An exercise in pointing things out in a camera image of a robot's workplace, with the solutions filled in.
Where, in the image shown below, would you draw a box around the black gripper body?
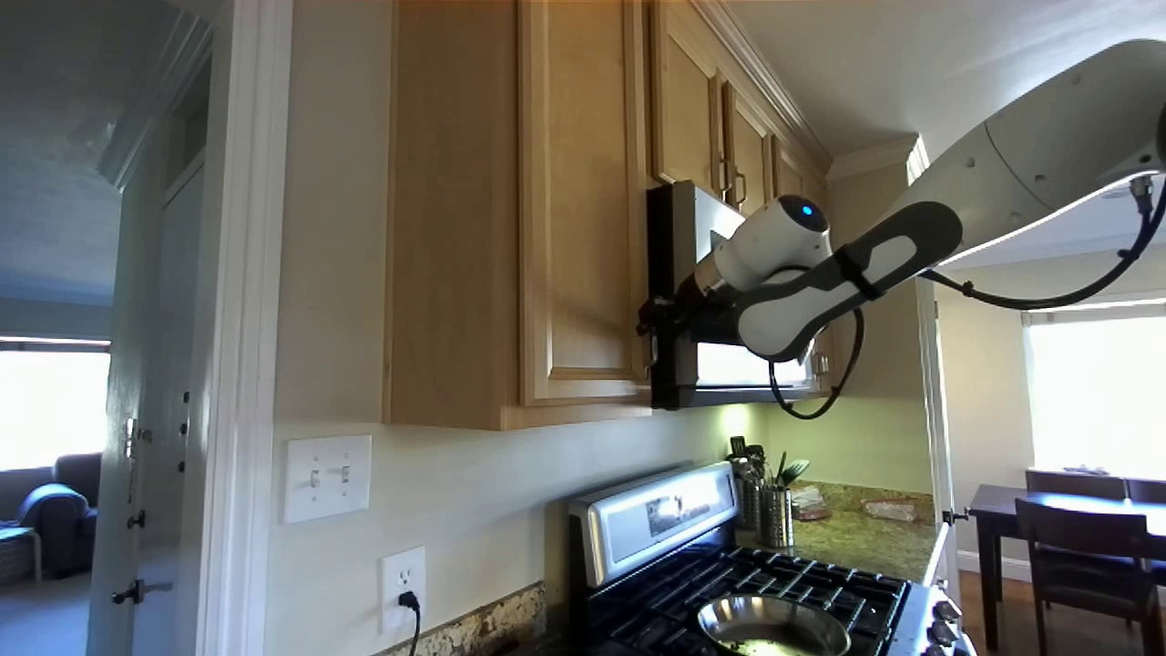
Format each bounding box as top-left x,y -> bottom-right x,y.
637,289 -> 736,344

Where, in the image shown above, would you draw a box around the light wood cabinet door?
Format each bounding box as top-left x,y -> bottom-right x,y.
519,0 -> 640,404

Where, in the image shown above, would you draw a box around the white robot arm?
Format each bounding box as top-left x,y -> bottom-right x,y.
640,40 -> 1166,361

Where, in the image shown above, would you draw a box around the stainless steel microwave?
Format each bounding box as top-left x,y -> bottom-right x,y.
637,182 -> 830,410

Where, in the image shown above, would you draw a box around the upper cabinet doors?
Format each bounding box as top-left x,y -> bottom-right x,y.
645,0 -> 829,212

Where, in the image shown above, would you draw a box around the white door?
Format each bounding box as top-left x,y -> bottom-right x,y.
85,76 -> 209,656

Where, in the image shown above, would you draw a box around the utensil holder crock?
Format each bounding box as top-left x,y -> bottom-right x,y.
762,455 -> 809,552

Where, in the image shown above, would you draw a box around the stainless steel stove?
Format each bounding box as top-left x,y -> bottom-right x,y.
570,463 -> 977,656

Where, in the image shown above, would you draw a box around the steel frying pan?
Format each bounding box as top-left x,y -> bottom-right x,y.
697,594 -> 854,656

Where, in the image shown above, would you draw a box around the dark dining table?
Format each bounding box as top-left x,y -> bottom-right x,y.
969,484 -> 1166,649

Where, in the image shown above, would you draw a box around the dark wooden chair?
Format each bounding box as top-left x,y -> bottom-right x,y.
1024,518 -> 1164,656

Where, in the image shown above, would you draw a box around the blue armchair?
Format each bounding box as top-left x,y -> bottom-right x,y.
0,451 -> 101,583

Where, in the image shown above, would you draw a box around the white wall outlet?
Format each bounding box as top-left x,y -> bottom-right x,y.
378,546 -> 428,640

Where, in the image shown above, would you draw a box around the black power cord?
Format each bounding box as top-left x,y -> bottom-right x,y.
396,587 -> 428,656

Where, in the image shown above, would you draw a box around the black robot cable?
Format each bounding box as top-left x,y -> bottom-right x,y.
764,176 -> 1166,422

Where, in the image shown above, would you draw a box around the white light switch plate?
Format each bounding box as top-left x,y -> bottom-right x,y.
284,436 -> 372,526

